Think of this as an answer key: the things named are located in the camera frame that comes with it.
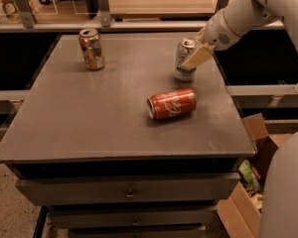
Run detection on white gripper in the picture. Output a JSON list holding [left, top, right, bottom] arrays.
[[181, 8, 242, 70]]

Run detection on white green 7up can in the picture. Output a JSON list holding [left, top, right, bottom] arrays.
[[173, 38, 201, 82]]

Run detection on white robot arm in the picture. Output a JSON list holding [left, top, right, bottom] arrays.
[[177, 0, 298, 92]]

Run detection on gold brown soda can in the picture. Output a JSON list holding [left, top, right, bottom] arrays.
[[78, 29, 105, 70]]

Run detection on grey drawer cabinet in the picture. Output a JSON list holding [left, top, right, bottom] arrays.
[[0, 32, 257, 238]]

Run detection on green snack bag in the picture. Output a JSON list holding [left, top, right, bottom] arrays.
[[238, 160, 261, 191]]

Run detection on top drawer brass knob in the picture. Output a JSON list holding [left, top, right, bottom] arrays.
[[125, 188, 135, 200]]

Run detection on cardboard box with trash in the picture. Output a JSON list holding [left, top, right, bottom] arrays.
[[218, 114, 290, 238]]

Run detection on orange packet behind glass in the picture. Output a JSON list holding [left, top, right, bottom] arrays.
[[0, 0, 38, 28]]

